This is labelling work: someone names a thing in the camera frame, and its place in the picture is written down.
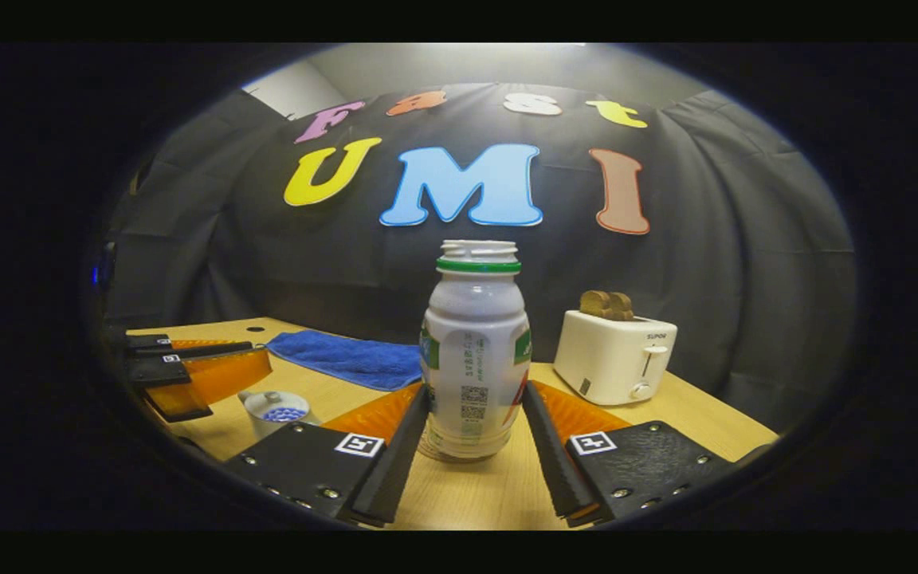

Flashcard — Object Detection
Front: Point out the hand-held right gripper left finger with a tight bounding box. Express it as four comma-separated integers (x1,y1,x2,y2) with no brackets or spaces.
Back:
224,383,430,529

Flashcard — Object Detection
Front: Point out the black backdrop cloth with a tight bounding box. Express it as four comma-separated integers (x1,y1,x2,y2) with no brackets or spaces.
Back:
100,84,858,435

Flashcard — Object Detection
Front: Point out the white toaster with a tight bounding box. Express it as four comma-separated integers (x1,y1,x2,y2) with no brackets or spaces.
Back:
553,310,678,406

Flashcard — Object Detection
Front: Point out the white ceramic teacup with spout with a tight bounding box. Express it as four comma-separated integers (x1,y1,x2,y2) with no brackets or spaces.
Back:
237,390,321,442

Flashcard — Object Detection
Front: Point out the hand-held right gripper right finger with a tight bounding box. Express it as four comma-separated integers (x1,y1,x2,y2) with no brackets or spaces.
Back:
521,379,737,527

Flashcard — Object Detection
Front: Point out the white teacup lid blue pattern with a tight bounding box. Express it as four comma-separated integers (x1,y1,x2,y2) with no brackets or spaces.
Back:
244,390,311,423

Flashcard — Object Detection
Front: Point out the white plastic water bottle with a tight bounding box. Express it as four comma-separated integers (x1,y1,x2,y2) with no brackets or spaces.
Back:
419,239,532,462

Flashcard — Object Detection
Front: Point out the blue towel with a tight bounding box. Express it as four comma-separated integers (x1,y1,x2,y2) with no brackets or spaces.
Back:
266,330,424,392

